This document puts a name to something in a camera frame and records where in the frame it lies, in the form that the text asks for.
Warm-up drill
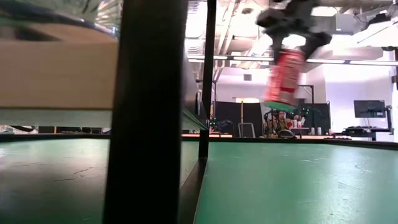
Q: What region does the black desk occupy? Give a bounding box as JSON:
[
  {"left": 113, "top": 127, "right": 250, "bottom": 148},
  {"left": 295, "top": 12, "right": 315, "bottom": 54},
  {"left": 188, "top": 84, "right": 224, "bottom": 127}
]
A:
[{"left": 334, "top": 125, "right": 393, "bottom": 141}]

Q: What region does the grey ceiling air unit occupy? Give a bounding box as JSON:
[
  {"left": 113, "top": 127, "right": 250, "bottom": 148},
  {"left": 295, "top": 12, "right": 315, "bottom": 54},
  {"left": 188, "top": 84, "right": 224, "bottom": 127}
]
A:
[{"left": 313, "top": 14, "right": 355, "bottom": 35}]

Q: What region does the silver ceiling duct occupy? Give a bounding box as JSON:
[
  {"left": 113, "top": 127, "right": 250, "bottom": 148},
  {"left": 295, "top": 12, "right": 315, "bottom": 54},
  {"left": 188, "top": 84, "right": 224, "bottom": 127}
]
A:
[{"left": 245, "top": 18, "right": 275, "bottom": 58}]

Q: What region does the black wall monitor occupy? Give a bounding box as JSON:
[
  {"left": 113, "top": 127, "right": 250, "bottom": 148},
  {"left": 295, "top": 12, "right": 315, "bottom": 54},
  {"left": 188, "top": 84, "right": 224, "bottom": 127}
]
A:
[{"left": 353, "top": 99, "right": 387, "bottom": 119}]

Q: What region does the black partition screen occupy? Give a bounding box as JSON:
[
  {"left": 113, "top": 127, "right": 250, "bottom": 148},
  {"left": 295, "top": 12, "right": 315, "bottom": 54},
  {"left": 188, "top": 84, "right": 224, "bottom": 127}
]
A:
[
  {"left": 298, "top": 102, "right": 331, "bottom": 135},
  {"left": 214, "top": 101, "right": 264, "bottom": 138}
]

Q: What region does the red Coca-Cola can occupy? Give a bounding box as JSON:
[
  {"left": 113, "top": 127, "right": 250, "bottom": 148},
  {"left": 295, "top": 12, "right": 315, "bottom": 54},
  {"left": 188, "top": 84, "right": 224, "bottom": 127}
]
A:
[{"left": 263, "top": 48, "right": 307, "bottom": 113}]

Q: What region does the black frame rig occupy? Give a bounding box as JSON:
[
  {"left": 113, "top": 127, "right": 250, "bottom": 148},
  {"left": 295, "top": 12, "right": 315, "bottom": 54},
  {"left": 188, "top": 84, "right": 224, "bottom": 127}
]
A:
[{"left": 297, "top": 83, "right": 315, "bottom": 105}]

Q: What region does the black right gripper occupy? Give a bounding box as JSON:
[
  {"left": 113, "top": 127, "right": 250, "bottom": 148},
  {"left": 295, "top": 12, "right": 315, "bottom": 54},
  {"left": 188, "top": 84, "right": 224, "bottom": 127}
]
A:
[{"left": 256, "top": 0, "right": 333, "bottom": 62}]

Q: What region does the wooden shelf board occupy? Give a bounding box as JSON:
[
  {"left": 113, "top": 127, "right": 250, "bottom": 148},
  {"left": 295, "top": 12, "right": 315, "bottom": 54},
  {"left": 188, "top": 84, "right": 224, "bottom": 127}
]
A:
[{"left": 0, "top": 18, "right": 121, "bottom": 127}]

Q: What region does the grey metal stand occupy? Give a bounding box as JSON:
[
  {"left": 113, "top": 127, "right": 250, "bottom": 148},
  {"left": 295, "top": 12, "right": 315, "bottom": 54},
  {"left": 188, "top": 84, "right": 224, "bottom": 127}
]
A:
[{"left": 238, "top": 122, "right": 256, "bottom": 138}]

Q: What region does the black arched handle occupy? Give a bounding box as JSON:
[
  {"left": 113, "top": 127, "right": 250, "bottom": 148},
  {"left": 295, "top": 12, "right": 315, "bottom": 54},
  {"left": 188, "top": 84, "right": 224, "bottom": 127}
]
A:
[{"left": 278, "top": 129, "right": 296, "bottom": 139}]

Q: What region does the person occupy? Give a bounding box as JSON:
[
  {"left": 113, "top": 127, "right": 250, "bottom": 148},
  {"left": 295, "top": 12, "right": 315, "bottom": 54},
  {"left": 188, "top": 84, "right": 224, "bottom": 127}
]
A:
[{"left": 266, "top": 110, "right": 293, "bottom": 138}]

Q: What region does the long ceiling light bar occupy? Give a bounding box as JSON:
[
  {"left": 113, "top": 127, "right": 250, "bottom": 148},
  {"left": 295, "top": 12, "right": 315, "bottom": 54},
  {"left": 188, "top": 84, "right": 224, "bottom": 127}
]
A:
[{"left": 186, "top": 54, "right": 398, "bottom": 67}]

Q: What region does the black table frame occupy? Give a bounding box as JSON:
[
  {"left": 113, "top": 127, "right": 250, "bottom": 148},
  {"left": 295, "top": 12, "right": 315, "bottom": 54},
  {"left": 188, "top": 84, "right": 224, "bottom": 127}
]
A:
[{"left": 0, "top": 133, "right": 398, "bottom": 151}]

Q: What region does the green table mat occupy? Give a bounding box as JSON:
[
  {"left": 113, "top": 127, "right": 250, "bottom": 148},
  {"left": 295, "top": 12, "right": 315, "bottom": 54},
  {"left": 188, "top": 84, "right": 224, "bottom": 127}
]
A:
[{"left": 0, "top": 138, "right": 398, "bottom": 224}]

